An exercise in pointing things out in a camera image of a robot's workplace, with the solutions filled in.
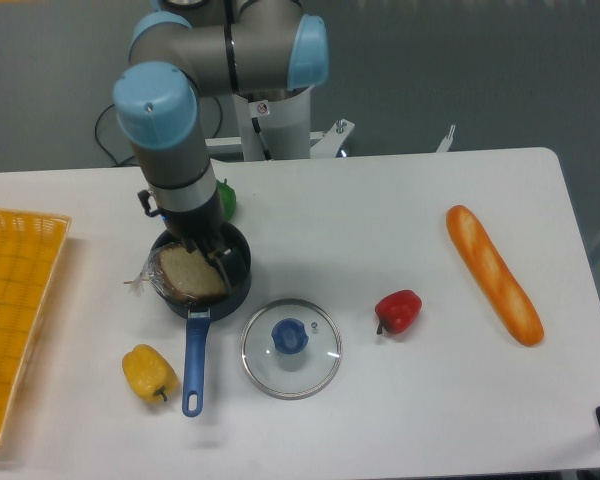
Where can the dark blue saucepan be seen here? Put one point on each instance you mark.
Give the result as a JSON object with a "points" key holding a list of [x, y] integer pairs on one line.
{"points": [[199, 316]]}

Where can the white metal base frame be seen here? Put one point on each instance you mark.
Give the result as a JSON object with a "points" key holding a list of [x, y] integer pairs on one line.
{"points": [[324, 144]]}

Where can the green bell pepper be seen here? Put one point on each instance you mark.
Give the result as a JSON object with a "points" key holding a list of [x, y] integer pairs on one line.
{"points": [[228, 198]]}

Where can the glass pot lid blue knob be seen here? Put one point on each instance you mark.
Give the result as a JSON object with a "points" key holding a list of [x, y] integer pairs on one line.
{"points": [[291, 348]]}

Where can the yellow woven basket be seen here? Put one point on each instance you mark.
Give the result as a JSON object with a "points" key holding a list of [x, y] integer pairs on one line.
{"points": [[30, 246]]}

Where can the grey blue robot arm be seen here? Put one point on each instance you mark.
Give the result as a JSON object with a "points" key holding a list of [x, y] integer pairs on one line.
{"points": [[267, 54]]}

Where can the red bell pepper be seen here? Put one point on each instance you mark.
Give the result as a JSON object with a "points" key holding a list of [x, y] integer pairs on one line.
{"points": [[397, 312]]}

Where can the yellow bell pepper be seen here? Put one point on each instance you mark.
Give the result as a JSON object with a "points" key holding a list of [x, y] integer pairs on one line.
{"points": [[149, 374]]}

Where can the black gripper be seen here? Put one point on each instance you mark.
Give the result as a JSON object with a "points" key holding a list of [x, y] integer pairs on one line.
{"points": [[198, 230]]}

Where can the orange baguette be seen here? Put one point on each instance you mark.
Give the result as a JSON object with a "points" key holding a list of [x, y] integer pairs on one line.
{"points": [[504, 293]]}

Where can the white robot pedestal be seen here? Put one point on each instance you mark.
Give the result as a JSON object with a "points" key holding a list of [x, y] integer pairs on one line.
{"points": [[274, 125]]}

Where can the bread slice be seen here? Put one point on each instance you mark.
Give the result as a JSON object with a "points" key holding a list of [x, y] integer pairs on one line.
{"points": [[180, 276]]}

